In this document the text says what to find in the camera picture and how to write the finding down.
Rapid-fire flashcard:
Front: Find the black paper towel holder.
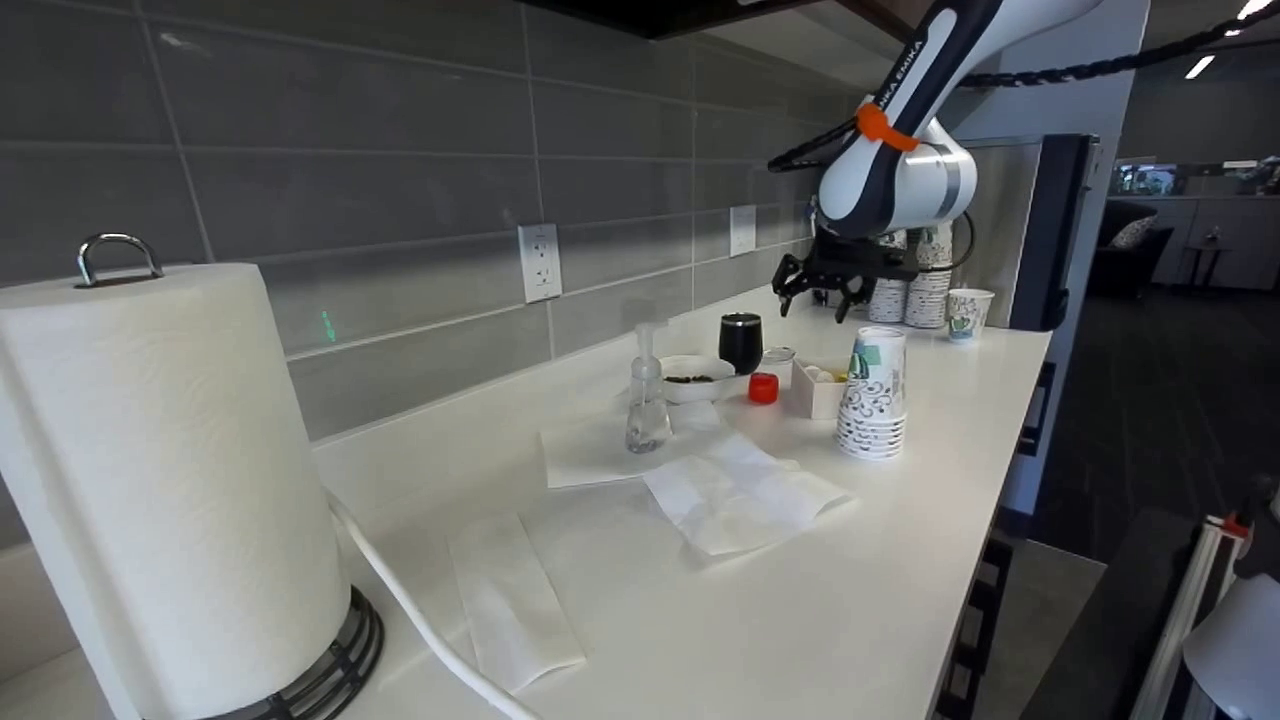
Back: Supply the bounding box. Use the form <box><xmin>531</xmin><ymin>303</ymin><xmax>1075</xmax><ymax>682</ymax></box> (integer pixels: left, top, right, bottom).
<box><xmin>75</xmin><ymin>230</ymin><xmax>379</xmax><ymax>720</ymax></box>

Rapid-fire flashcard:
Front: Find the clear glass bottle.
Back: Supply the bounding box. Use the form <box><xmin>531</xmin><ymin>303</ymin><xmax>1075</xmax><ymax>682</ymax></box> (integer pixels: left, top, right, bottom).
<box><xmin>623</xmin><ymin>323</ymin><xmax>669</xmax><ymax>457</ymax></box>

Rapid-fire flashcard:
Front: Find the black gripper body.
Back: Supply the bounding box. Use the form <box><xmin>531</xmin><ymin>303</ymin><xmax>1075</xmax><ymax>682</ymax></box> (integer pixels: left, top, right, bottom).
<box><xmin>771</xmin><ymin>232</ymin><xmax>919</xmax><ymax>318</ymax></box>

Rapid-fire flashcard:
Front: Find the patterned paper cup far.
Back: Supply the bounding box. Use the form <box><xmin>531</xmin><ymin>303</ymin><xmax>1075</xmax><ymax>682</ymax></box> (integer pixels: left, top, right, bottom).
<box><xmin>944</xmin><ymin>289</ymin><xmax>994</xmax><ymax>342</ymax></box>

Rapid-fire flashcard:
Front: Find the black mug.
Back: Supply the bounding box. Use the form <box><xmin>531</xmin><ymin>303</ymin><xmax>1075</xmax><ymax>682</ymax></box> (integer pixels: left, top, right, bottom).
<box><xmin>720</xmin><ymin>313</ymin><xmax>765</xmax><ymax>375</ymax></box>

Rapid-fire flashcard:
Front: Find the folded white paper towel strip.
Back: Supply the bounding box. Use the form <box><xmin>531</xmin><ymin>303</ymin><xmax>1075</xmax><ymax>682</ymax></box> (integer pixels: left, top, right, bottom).
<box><xmin>453</xmin><ymin>515</ymin><xmax>588</xmax><ymax>694</ymax></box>

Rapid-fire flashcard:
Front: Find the white power cable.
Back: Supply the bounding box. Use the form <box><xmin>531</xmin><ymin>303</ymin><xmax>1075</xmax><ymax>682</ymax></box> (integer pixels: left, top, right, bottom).
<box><xmin>324</xmin><ymin>491</ymin><xmax>538</xmax><ymax>720</ymax></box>

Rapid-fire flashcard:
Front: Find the crumpled white paper towel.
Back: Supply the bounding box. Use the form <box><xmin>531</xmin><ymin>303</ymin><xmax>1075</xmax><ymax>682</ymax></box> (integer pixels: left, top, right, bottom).
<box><xmin>641</xmin><ymin>431</ymin><xmax>853</xmax><ymax>563</ymax></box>

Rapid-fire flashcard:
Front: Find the white bowl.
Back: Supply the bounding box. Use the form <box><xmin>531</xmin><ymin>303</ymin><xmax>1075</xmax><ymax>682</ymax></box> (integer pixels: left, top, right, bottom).
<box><xmin>662</xmin><ymin>355</ymin><xmax>735</xmax><ymax>405</ymax></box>

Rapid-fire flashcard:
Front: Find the white wall outlet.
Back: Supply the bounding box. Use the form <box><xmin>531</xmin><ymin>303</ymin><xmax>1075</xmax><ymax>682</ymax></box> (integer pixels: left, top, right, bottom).
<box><xmin>516</xmin><ymin>226</ymin><xmax>560</xmax><ymax>301</ymax></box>
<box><xmin>727</xmin><ymin>203</ymin><xmax>756</xmax><ymax>257</ymax></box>

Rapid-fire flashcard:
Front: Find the paper towel roll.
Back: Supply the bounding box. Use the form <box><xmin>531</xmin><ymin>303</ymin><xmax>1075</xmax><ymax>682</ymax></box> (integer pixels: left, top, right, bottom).
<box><xmin>0</xmin><ymin>264</ymin><xmax>349</xmax><ymax>720</ymax></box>

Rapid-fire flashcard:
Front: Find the white cup stack far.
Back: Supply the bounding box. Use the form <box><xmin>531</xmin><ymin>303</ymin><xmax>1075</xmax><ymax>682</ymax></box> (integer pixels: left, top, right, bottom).
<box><xmin>870</xmin><ymin>226</ymin><xmax>958</xmax><ymax>329</ymax></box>

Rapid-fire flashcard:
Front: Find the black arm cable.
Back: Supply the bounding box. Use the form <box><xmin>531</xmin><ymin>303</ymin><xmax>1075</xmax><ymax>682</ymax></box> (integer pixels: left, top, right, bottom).
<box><xmin>765</xmin><ymin>9</ymin><xmax>1280</xmax><ymax>175</ymax></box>

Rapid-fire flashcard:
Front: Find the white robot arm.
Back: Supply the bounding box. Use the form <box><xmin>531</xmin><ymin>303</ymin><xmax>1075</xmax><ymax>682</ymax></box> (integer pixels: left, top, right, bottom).
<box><xmin>770</xmin><ymin>0</ymin><xmax>1099</xmax><ymax>318</ymax></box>

